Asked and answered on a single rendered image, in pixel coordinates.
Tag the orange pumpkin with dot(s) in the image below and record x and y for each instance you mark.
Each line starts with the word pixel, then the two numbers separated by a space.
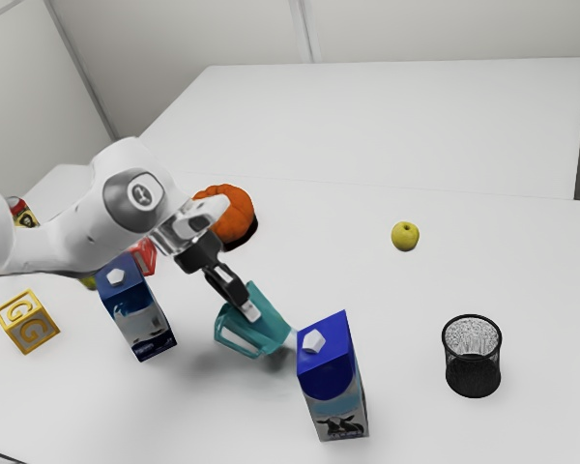
pixel 234 215

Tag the red letter block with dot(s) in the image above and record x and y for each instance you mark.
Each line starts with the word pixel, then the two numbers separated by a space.
pixel 145 256

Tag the small yellow green fruit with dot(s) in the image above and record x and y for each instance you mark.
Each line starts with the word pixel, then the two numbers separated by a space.
pixel 88 281

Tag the yellow green apple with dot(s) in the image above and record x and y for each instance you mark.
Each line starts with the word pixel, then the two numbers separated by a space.
pixel 405 236

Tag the teal faceted mug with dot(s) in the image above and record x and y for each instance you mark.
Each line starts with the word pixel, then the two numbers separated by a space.
pixel 266 328

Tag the yellow letter block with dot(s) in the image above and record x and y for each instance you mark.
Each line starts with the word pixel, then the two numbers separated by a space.
pixel 26 324

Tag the blue white milk carton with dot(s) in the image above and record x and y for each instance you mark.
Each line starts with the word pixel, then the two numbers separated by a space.
pixel 331 382
pixel 135 314

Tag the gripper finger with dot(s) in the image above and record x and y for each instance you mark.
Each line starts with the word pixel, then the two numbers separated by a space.
pixel 234 292

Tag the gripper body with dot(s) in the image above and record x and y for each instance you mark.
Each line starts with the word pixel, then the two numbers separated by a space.
pixel 198 253

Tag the yellow bottle with red cap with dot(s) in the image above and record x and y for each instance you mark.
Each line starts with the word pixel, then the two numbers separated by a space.
pixel 23 212

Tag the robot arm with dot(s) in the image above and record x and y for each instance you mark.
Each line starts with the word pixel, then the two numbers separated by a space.
pixel 53 237

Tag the black mesh pen holder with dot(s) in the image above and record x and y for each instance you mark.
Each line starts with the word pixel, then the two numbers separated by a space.
pixel 472 367

